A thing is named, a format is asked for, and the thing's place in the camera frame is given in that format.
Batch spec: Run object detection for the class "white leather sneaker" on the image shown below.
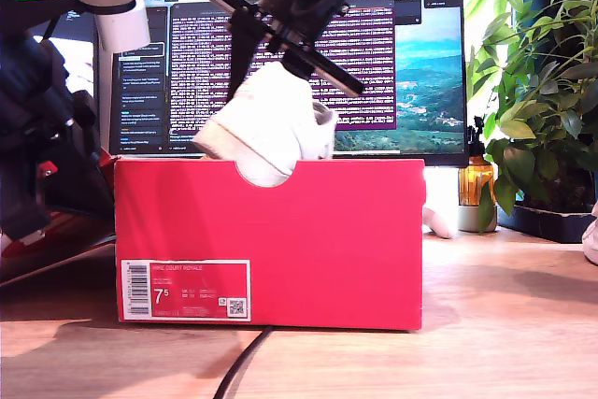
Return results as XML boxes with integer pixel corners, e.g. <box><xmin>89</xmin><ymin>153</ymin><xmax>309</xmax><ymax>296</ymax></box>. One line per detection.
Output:
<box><xmin>192</xmin><ymin>61</ymin><xmax>340</xmax><ymax>188</ymax></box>
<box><xmin>581</xmin><ymin>200</ymin><xmax>598</xmax><ymax>265</ymax></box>

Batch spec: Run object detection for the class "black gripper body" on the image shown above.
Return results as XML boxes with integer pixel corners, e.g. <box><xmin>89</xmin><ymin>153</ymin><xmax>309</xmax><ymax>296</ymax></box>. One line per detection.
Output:
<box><xmin>184</xmin><ymin>0</ymin><xmax>366</xmax><ymax>96</ymax></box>

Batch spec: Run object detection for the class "black cable on table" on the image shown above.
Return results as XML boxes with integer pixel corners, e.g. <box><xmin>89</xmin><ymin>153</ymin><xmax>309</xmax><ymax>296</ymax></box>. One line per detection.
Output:
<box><xmin>212</xmin><ymin>325</ymin><xmax>275</xmax><ymax>399</ymax></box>

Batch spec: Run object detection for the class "amber pump bottle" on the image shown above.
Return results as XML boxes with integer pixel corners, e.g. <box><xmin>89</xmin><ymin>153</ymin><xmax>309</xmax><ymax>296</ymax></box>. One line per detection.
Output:
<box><xmin>457</xmin><ymin>116</ymin><xmax>496</xmax><ymax>207</ymax></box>

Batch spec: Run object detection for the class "red Nike shoebox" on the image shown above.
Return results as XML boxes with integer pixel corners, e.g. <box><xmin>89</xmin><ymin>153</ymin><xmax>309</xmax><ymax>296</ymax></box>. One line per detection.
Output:
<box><xmin>113</xmin><ymin>155</ymin><xmax>427</xmax><ymax>333</ymax></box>

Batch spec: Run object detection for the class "red Nike shoebox lid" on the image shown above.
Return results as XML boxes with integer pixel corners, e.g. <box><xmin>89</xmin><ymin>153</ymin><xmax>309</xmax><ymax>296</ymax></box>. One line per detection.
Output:
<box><xmin>0</xmin><ymin>146</ymin><xmax>118</xmax><ymax>286</ymax></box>

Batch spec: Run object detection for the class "small pale plant pot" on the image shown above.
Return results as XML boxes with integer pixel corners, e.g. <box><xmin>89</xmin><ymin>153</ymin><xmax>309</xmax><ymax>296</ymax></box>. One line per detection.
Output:
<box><xmin>456</xmin><ymin>205</ymin><xmax>497</xmax><ymax>235</ymax></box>

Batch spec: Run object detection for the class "green leafy houseplant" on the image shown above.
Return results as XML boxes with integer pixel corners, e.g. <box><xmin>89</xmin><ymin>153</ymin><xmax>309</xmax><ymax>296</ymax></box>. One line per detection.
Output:
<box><xmin>463</xmin><ymin>0</ymin><xmax>598</xmax><ymax>235</ymax></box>

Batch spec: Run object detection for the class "wide black computer monitor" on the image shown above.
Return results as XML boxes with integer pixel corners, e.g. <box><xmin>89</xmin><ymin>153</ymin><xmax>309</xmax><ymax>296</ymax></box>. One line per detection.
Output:
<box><xmin>107</xmin><ymin>0</ymin><xmax>470</xmax><ymax>169</ymax></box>

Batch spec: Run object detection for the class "dark planter tray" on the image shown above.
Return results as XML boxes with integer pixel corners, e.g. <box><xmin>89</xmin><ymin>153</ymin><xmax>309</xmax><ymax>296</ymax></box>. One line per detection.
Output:
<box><xmin>495</xmin><ymin>202</ymin><xmax>598</xmax><ymax>245</ymax></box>

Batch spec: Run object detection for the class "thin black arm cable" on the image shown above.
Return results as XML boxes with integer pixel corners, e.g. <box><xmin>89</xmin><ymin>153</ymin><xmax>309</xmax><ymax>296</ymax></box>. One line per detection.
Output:
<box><xmin>42</xmin><ymin>15</ymin><xmax>63</xmax><ymax>41</ymax></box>

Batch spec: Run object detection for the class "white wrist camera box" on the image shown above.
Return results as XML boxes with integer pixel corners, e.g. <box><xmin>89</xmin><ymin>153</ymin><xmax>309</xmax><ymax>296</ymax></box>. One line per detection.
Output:
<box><xmin>69</xmin><ymin>0</ymin><xmax>151</xmax><ymax>53</ymax></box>

